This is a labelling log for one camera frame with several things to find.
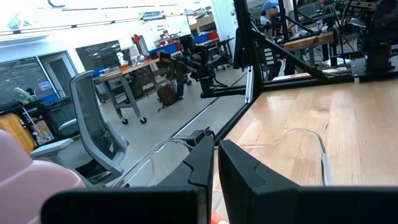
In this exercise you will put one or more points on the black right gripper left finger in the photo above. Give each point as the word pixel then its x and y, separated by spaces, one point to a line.
pixel 192 193

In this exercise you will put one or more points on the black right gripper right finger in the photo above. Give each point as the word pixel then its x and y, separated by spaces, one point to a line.
pixel 255 193

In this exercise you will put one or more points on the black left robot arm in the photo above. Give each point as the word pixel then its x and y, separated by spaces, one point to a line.
pixel 379 31

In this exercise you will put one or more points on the black background robot arm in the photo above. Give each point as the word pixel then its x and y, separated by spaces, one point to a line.
pixel 199 65

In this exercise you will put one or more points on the grey mesh office chair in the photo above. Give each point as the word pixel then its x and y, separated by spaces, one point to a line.
pixel 93 124

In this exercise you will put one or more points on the clear plastic bin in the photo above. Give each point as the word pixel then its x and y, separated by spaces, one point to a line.
pixel 323 161

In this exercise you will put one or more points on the dark backpack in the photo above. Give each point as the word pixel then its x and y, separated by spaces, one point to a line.
pixel 167 96

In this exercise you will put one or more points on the wheeled wooden workbench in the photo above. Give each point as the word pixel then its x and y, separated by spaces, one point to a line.
pixel 127 70

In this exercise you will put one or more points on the black storage bin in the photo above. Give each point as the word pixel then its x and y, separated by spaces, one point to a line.
pixel 60 116

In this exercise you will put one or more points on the wooden background table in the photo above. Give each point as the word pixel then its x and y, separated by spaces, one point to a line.
pixel 308 42

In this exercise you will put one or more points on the pink mesh basket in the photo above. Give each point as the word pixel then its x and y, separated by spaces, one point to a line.
pixel 28 186

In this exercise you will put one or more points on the person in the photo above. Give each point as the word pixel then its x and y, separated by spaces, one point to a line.
pixel 269 15

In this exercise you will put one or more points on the black table-level camera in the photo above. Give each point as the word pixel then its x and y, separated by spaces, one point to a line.
pixel 199 137

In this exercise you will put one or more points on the black table frame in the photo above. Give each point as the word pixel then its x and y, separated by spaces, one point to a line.
pixel 248 46

